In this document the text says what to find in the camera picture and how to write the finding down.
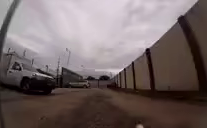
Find brown dirt road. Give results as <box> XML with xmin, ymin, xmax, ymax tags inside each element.
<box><xmin>0</xmin><ymin>87</ymin><xmax>207</xmax><ymax>128</ymax></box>

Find silver car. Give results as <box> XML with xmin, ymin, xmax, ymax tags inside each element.
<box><xmin>66</xmin><ymin>80</ymin><xmax>92</xmax><ymax>89</ymax></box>

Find dark building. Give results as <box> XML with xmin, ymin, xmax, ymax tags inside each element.
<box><xmin>59</xmin><ymin>66</ymin><xmax>84</xmax><ymax>88</ymax></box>

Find long concrete panel wall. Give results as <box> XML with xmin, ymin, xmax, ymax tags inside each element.
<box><xmin>111</xmin><ymin>0</ymin><xmax>207</xmax><ymax>98</ymax></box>

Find white truck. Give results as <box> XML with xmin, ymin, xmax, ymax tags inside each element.
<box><xmin>0</xmin><ymin>52</ymin><xmax>57</xmax><ymax>95</ymax></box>

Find utility pole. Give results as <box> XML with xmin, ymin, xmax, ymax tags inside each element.
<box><xmin>56</xmin><ymin>55</ymin><xmax>61</xmax><ymax>87</ymax></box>

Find distant trees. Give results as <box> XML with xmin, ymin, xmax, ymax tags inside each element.
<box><xmin>86</xmin><ymin>75</ymin><xmax>111</xmax><ymax>81</ymax></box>

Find street lamp pole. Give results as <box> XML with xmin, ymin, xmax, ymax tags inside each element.
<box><xmin>65</xmin><ymin>47</ymin><xmax>72</xmax><ymax>69</ymax></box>

